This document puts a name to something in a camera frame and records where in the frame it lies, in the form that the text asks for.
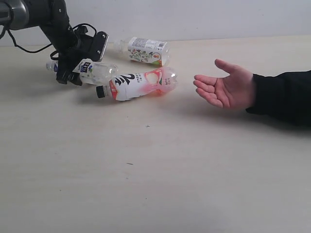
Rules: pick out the blue label clear water bottle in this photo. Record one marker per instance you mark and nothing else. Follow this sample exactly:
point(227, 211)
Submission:
point(95, 73)

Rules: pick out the open person hand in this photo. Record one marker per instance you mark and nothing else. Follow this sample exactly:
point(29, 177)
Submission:
point(236, 91)

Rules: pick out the floral label clear bottle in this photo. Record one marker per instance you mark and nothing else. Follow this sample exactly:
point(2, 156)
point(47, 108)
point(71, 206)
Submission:
point(143, 50)

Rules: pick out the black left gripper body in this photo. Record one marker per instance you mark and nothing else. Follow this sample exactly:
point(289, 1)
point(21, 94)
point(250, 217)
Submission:
point(69, 51)

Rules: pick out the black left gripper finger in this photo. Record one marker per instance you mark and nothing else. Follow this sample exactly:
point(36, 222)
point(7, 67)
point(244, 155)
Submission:
point(64, 74)
point(74, 78)

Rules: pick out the black sleeve forearm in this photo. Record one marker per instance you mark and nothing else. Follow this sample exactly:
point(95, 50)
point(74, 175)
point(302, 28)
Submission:
point(285, 97)

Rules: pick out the pink peach label bottle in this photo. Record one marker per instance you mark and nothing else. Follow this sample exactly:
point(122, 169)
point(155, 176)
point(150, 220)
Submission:
point(130, 86)

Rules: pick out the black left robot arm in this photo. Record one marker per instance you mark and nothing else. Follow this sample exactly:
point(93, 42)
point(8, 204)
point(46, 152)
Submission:
point(49, 15)

